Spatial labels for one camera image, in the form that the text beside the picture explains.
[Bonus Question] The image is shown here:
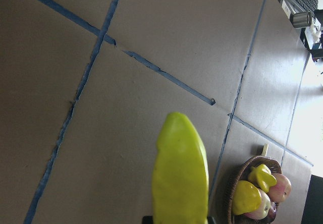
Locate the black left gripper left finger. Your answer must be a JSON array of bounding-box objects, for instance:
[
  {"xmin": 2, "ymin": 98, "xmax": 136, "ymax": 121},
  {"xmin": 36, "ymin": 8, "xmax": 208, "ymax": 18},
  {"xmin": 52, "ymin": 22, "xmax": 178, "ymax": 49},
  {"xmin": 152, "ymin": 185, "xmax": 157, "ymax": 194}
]
[{"xmin": 142, "ymin": 215, "xmax": 153, "ymax": 224}]

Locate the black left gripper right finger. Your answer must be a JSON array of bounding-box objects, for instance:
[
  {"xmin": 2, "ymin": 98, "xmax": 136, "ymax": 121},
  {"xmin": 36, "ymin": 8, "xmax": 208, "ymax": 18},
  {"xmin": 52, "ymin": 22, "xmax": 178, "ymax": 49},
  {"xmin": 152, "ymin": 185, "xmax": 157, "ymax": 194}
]
[{"xmin": 207, "ymin": 216, "xmax": 216, "ymax": 224}]

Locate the yellow banana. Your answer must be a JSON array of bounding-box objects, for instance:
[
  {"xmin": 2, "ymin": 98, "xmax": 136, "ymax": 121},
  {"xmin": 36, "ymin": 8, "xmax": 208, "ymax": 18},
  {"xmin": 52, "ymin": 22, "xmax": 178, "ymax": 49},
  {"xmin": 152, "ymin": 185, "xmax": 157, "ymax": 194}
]
[{"xmin": 152, "ymin": 112, "xmax": 209, "ymax": 223}]

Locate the brown wicker basket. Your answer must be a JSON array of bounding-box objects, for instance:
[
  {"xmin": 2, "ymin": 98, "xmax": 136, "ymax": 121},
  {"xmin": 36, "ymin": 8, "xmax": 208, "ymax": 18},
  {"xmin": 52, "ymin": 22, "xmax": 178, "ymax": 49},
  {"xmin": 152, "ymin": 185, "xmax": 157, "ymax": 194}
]
[{"xmin": 223, "ymin": 155, "xmax": 282, "ymax": 224}]

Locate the basket paper tag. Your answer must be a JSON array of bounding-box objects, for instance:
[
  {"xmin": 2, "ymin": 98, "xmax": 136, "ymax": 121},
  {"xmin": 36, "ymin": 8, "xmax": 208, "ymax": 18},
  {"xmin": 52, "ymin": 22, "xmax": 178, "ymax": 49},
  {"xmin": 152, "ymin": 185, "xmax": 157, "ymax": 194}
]
[{"xmin": 252, "ymin": 143, "xmax": 269, "ymax": 157}]

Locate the yellow lemon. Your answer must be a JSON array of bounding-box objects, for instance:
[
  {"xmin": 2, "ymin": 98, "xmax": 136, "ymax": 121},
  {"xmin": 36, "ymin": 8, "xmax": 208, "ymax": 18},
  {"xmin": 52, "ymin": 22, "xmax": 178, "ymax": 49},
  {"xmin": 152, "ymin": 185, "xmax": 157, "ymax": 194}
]
[{"xmin": 232, "ymin": 181, "xmax": 262, "ymax": 215}]

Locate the dark purple fruit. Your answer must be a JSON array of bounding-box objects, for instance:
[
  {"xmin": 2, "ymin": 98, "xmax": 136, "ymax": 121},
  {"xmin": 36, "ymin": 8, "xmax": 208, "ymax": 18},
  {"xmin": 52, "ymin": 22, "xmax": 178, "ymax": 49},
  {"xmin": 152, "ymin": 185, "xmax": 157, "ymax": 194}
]
[{"xmin": 266, "ymin": 202, "xmax": 277, "ymax": 223}]

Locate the yellow starfruit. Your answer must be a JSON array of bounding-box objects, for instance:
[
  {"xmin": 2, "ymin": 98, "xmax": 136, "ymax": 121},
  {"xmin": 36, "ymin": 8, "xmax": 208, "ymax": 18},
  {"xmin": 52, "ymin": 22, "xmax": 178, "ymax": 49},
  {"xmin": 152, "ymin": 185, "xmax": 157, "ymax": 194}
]
[{"xmin": 247, "ymin": 164, "xmax": 277, "ymax": 193}]

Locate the pink apple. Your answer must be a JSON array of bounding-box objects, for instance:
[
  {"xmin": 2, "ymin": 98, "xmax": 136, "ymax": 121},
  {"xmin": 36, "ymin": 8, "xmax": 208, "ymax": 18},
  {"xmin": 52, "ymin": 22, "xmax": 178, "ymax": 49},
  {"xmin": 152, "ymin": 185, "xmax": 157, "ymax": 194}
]
[{"xmin": 267, "ymin": 173, "xmax": 291, "ymax": 203}]

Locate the metal cup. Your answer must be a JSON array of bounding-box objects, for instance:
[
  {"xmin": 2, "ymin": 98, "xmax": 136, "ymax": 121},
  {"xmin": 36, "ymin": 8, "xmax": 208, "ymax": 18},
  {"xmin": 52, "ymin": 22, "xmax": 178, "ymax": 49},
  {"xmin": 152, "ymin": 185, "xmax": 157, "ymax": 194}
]
[{"xmin": 290, "ymin": 11, "xmax": 312, "ymax": 29}]

